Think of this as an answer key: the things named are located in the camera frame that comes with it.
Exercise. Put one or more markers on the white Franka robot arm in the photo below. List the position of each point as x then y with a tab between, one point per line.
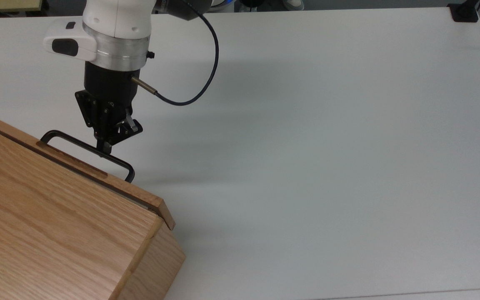
115	25

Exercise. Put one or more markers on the white shoe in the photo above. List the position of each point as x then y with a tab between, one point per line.
294	4

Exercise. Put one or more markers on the yellowish board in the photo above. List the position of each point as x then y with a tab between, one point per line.
6	5

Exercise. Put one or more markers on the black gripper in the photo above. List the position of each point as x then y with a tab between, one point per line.
108	87

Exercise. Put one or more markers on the black table clamp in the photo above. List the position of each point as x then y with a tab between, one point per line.
464	11

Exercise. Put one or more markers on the wooden cabinet box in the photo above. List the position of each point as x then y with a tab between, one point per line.
56	233

